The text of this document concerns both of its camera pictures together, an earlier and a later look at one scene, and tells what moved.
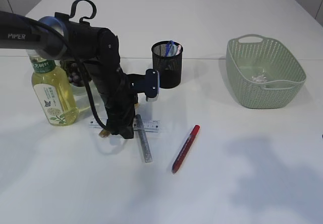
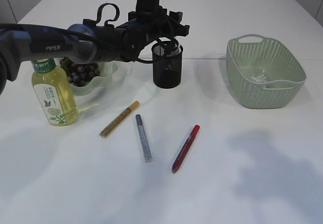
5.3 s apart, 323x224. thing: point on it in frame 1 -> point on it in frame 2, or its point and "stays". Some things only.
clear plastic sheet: [260, 77] stays
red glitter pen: [182, 156] stays
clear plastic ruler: [152, 125] -> [179, 48]
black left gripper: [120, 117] -> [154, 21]
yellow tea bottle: [54, 91] stays
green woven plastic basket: [264, 73] stays
